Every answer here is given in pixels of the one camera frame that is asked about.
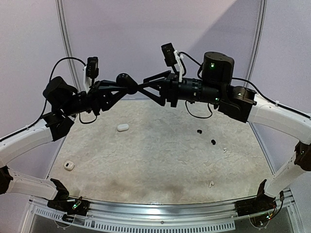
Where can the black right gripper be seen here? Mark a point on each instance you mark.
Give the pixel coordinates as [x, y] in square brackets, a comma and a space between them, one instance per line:
[170, 90]

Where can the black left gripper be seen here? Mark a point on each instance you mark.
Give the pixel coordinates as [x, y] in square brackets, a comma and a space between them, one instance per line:
[99, 98]

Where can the black oval charging case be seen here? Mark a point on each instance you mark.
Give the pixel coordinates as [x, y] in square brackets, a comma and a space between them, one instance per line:
[124, 80]

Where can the white oval charging case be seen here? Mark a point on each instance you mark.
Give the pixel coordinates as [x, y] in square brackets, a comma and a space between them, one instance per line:
[122, 127]

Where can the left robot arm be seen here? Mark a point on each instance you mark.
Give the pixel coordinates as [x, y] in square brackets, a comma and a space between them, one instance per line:
[66, 102]

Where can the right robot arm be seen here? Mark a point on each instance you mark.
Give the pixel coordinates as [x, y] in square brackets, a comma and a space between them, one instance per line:
[213, 86]

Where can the small white charging case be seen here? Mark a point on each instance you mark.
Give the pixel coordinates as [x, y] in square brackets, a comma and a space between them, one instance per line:
[68, 165]

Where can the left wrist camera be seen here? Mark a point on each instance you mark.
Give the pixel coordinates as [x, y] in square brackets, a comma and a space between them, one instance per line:
[90, 72]

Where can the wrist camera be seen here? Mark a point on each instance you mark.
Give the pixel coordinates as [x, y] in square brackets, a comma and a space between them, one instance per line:
[173, 59]
[90, 72]

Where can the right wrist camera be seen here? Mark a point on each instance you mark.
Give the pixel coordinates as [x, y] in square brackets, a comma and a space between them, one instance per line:
[173, 59]

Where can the aluminium table front rail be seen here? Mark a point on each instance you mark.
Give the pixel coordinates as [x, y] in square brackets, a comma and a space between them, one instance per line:
[112, 217]

